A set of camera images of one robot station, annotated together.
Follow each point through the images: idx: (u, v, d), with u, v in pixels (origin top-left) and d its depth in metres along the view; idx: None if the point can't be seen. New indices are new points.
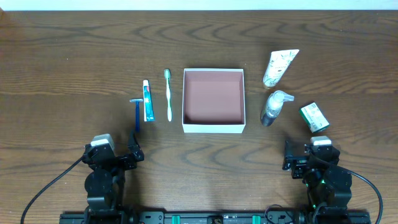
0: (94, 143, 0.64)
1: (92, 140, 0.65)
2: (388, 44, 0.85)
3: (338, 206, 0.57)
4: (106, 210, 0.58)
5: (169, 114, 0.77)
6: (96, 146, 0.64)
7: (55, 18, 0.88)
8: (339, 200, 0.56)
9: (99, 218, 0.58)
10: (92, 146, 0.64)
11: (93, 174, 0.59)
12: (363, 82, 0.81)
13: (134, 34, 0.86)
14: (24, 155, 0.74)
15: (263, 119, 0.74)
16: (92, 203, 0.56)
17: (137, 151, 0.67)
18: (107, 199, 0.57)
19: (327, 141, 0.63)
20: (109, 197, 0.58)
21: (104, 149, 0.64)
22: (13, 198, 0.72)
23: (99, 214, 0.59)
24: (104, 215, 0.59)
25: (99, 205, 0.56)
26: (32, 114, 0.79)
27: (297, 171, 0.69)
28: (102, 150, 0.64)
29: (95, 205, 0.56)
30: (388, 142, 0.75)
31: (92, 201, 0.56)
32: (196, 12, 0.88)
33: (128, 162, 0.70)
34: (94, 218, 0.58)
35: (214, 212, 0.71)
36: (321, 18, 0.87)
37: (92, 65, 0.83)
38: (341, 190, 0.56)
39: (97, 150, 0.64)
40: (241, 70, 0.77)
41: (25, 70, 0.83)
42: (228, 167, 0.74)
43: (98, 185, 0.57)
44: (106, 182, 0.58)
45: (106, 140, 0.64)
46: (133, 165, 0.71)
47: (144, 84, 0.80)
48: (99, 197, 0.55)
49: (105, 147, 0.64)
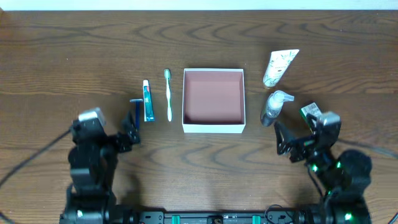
0: (81, 118, 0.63)
1: (80, 116, 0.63)
2: (389, 44, 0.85)
3: (354, 190, 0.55)
4: (92, 188, 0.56)
5: (169, 114, 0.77)
6: (83, 121, 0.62)
7: (55, 18, 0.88)
8: (355, 184, 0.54)
9: (83, 198, 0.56)
10: (80, 121, 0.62)
11: (78, 147, 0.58)
12: (362, 82, 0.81)
13: (134, 34, 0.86)
14: (24, 155, 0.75)
15: (263, 119, 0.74)
16: (76, 177, 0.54)
17: (132, 132, 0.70)
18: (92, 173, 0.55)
19: (336, 118, 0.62)
20: (94, 172, 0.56)
21: (93, 123, 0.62)
22: (12, 198, 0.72)
23: (84, 193, 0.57)
24: (89, 195, 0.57)
25: (84, 180, 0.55)
26: (32, 114, 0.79)
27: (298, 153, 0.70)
28: (91, 125, 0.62)
29: (79, 180, 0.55)
30: (388, 142, 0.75)
31: (76, 177, 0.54)
32: (196, 12, 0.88)
33: (122, 142, 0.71)
34: (77, 198, 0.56)
35: (214, 211, 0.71)
36: (321, 18, 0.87)
37: (92, 64, 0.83)
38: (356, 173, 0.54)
39: (85, 125, 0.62)
40: (241, 70, 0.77)
41: (25, 70, 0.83)
42: (228, 167, 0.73)
43: (83, 158, 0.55)
44: (92, 155, 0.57)
45: (95, 115, 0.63)
46: (127, 147, 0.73)
47: (144, 84, 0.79)
48: (84, 170, 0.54)
49: (93, 121, 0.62)
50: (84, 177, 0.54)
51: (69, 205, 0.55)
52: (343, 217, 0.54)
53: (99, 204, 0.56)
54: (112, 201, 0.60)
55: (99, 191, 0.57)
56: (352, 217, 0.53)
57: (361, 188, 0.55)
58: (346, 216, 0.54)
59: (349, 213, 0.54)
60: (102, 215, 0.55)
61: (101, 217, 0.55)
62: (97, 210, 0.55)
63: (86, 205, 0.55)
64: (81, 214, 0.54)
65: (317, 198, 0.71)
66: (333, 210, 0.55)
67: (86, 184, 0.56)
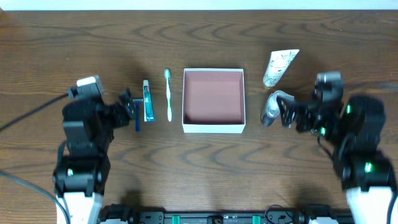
0: (79, 84, 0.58)
1: (79, 81, 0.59)
2: (390, 44, 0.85)
3: (367, 134, 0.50)
4: (85, 145, 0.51)
5: (169, 114, 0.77)
6: (82, 86, 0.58)
7: (55, 18, 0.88)
8: (369, 122, 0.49)
9: (74, 158, 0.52)
10: (78, 86, 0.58)
11: (74, 101, 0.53)
12: (362, 82, 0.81)
13: (134, 34, 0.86)
14: (24, 155, 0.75)
15: (263, 119, 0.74)
16: (69, 129, 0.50)
17: (133, 110, 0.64)
18: (87, 126, 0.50)
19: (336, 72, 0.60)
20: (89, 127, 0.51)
21: (91, 89, 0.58)
22: (12, 198, 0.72)
23: (76, 153, 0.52)
24: (83, 155, 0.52)
25: (78, 134, 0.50)
26: (32, 114, 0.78)
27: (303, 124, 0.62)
28: (88, 91, 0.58)
29: (73, 132, 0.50)
30: (388, 142, 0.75)
31: (70, 129, 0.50)
32: (196, 12, 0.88)
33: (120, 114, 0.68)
34: (69, 159, 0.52)
35: (214, 212, 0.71)
36: (321, 18, 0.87)
37: (92, 64, 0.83)
38: (372, 118, 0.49)
39: (83, 90, 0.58)
40: (241, 70, 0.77)
41: (25, 70, 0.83)
42: (228, 167, 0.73)
43: (78, 111, 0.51)
44: (88, 107, 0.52)
45: (94, 80, 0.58)
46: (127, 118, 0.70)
47: (144, 84, 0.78)
48: (77, 122, 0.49)
49: (91, 87, 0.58)
50: (78, 130, 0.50)
51: (60, 164, 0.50)
52: (363, 168, 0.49)
53: (92, 163, 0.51)
54: (106, 165, 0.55)
55: (94, 150, 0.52)
56: (374, 167, 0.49)
57: (377, 127, 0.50)
58: (366, 167, 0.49)
59: (369, 164, 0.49)
60: (94, 176, 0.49)
61: (92, 178, 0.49)
62: (89, 168, 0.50)
63: (77, 164, 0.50)
64: (71, 173, 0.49)
65: (316, 198, 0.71)
66: (351, 162, 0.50)
67: (79, 140, 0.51)
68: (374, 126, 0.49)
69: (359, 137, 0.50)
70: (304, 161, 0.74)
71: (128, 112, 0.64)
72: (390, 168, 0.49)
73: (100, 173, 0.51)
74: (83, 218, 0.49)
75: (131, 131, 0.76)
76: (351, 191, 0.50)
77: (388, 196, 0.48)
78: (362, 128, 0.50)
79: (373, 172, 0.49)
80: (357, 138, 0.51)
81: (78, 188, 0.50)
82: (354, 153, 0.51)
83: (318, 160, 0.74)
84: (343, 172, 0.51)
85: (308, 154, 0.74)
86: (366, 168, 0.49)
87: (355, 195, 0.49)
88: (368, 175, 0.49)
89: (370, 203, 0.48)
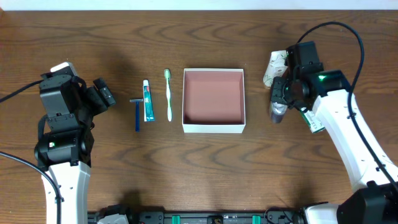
0: (55, 70, 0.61)
1: (54, 70, 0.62)
2: (389, 44, 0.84)
3: (306, 58, 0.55)
4: (64, 116, 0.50)
5: (169, 114, 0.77)
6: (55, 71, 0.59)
7: (55, 18, 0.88)
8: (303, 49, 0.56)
9: (55, 132, 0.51)
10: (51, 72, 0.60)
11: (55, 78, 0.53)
12: (363, 82, 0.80)
13: (134, 34, 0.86)
14: (24, 155, 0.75)
15: (272, 116, 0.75)
16: (48, 100, 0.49)
17: (106, 88, 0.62)
18: (64, 98, 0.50)
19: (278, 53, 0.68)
20: (69, 99, 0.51)
21: (65, 73, 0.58)
22: (12, 198, 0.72)
23: (56, 127, 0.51)
24: (63, 129, 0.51)
25: (55, 104, 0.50)
26: (32, 114, 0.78)
27: (278, 96, 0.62)
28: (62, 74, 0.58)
29: (51, 102, 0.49)
30: (388, 142, 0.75)
31: (48, 99, 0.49)
32: (196, 12, 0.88)
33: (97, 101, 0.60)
34: (51, 133, 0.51)
35: (214, 212, 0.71)
36: (320, 18, 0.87)
37: (92, 64, 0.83)
38: (304, 45, 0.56)
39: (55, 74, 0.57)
40: (241, 70, 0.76)
41: (25, 70, 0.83)
42: (228, 167, 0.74)
43: (55, 83, 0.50)
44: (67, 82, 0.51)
45: (68, 64, 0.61)
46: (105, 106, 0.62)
47: (144, 84, 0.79)
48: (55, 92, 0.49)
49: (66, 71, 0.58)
50: (57, 99, 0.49)
51: (42, 139, 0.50)
52: (317, 78, 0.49)
53: (74, 132, 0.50)
54: (91, 137, 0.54)
55: (75, 122, 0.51)
56: (326, 76, 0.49)
57: (310, 50, 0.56)
58: (319, 76, 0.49)
59: (322, 74, 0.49)
60: (77, 144, 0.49)
61: (76, 146, 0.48)
62: (71, 138, 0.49)
63: (59, 136, 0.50)
64: (54, 145, 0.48)
65: (316, 197, 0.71)
66: (307, 79, 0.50)
67: (59, 111, 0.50)
68: (310, 50, 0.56)
69: (304, 63, 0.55)
70: (305, 161, 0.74)
71: (101, 91, 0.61)
72: (342, 75, 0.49)
73: (83, 142, 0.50)
74: (73, 186, 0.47)
75: (131, 131, 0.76)
76: (316, 105, 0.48)
77: (344, 95, 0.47)
78: (302, 53, 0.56)
79: (328, 80, 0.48)
80: (303, 64, 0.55)
81: (63, 158, 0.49)
82: (305, 72, 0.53)
83: (318, 160, 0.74)
84: (302, 90, 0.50)
85: (308, 154, 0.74)
86: (319, 76, 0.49)
87: (319, 102, 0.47)
88: (324, 82, 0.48)
89: (333, 102, 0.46)
